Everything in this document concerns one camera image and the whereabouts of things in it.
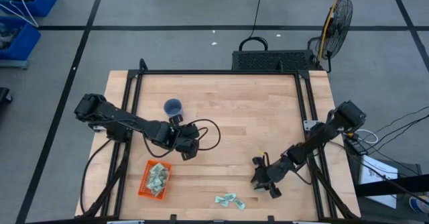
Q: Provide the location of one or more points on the stevia sweetener packet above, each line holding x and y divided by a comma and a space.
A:
157, 168
151, 183
163, 175
161, 183
259, 190
157, 191
230, 196
240, 204
221, 200

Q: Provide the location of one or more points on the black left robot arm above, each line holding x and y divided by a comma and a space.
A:
117, 116

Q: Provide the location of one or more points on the yellow connector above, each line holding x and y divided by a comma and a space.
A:
351, 134

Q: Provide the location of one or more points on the white printed box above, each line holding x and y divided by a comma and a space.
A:
377, 170

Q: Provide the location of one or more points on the black side stand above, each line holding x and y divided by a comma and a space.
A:
402, 183

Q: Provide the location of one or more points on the black caster foot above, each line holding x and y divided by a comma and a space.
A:
4, 96

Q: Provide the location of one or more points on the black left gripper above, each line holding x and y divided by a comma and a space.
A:
182, 138

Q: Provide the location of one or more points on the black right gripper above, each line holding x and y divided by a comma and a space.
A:
278, 172

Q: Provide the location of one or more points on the grey-blue mug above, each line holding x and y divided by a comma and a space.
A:
173, 107

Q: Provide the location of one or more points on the silver aluminium bar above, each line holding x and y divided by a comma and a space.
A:
125, 222
311, 222

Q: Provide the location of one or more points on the orange plastic mesh basket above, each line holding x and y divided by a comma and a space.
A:
144, 180

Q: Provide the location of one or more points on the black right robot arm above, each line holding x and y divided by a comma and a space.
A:
321, 133

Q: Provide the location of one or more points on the yellow tag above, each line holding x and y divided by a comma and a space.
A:
260, 152

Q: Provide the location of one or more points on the black floor fan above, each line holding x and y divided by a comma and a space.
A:
338, 23

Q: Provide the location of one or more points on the black power adapter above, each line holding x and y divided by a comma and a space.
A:
355, 147

